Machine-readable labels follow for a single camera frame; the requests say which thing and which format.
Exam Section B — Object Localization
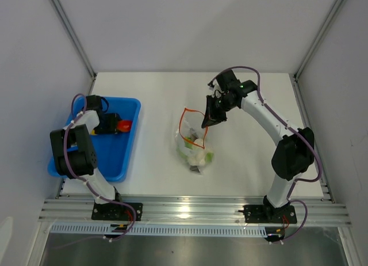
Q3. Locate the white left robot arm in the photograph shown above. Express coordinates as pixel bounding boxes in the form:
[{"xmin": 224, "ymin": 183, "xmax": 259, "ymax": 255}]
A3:
[{"xmin": 49, "ymin": 94, "xmax": 125, "ymax": 220}]

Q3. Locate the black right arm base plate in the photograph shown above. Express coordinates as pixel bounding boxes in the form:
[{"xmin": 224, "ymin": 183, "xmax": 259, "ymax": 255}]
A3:
[{"xmin": 238, "ymin": 203, "xmax": 297, "ymax": 224}]

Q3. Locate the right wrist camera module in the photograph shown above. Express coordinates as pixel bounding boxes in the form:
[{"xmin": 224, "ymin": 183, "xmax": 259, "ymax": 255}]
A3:
[{"xmin": 208, "ymin": 81, "xmax": 219, "ymax": 90}]

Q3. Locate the grey toy fish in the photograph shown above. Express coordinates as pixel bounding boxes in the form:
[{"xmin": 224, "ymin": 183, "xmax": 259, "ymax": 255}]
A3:
[{"xmin": 189, "ymin": 128, "xmax": 199, "ymax": 140}]

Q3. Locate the white slotted cable duct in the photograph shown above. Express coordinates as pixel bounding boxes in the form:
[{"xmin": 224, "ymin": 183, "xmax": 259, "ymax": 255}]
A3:
[{"xmin": 50, "ymin": 223, "xmax": 267, "ymax": 238}]

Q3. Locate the clear orange-zipper zip bag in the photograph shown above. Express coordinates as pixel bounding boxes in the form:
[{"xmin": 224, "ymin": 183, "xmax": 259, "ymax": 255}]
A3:
[{"xmin": 175, "ymin": 107, "xmax": 214, "ymax": 174}]

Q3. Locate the right aluminium corner post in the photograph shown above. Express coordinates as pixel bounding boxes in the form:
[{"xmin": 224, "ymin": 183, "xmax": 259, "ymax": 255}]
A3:
[{"xmin": 293, "ymin": 0, "xmax": 353, "ymax": 79}]

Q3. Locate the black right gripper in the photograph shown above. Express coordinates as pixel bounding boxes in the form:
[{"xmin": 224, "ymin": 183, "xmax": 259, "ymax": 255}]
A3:
[{"xmin": 202, "ymin": 95, "xmax": 236, "ymax": 129}]

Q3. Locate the blue plastic bin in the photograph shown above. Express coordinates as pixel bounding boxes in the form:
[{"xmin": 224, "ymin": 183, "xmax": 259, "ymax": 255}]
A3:
[{"xmin": 48, "ymin": 95, "xmax": 141, "ymax": 182}]

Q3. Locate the aluminium corner post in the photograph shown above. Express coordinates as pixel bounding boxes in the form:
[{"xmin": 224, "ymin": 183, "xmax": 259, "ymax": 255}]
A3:
[
  {"xmin": 293, "ymin": 0, "xmax": 353, "ymax": 79},
  {"xmin": 49, "ymin": 0, "xmax": 96, "ymax": 79}
]

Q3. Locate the right side aluminium rail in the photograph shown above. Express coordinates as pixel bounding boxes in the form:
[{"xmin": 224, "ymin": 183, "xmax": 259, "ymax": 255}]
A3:
[{"xmin": 292, "ymin": 74, "xmax": 336, "ymax": 203}]

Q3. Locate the aluminium front frame rail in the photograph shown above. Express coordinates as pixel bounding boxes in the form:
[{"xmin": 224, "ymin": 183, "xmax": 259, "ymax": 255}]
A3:
[{"xmin": 39, "ymin": 195, "xmax": 352, "ymax": 227}]

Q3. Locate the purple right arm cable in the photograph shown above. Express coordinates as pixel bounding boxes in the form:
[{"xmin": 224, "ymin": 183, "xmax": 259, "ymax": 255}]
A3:
[{"xmin": 209, "ymin": 66, "xmax": 323, "ymax": 245}]

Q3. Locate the left aluminium corner post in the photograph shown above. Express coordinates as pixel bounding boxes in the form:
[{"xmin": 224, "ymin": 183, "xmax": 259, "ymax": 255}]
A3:
[{"xmin": 49, "ymin": 0, "xmax": 96, "ymax": 79}]

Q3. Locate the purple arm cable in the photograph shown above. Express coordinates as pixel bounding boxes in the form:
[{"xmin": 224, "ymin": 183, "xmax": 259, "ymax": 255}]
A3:
[
  {"xmin": 209, "ymin": 66, "xmax": 323, "ymax": 245},
  {"xmin": 63, "ymin": 93, "xmax": 137, "ymax": 248}
]

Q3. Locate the orange red toy mango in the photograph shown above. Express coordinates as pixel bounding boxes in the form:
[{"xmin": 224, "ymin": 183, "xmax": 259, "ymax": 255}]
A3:
[{"xmin": 117, "ymin": 120, "xmax": 133, "ymax": 132}]

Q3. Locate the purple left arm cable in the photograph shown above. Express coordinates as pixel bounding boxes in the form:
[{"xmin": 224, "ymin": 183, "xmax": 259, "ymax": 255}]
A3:
[{"xmin": 63, "ymin": 93, "xmax": 137, "ymax": 248}]

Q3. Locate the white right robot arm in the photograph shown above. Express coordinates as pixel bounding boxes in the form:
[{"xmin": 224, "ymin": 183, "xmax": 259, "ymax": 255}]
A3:
[{"xmin": 201, "ymin": 67, "xmax": 315, "ymax": 222}]

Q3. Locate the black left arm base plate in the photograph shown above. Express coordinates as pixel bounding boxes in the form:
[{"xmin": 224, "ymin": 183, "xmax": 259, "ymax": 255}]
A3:
[{"xmin": 91, "ymin": 203, "xmax": 133, "ymax": 221}]

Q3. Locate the white green toy cauliflower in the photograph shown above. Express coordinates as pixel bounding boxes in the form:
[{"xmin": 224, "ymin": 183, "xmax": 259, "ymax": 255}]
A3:
[{"xmin": 184, "ymin": 138, "xmax": 214, "ymax": 167}]

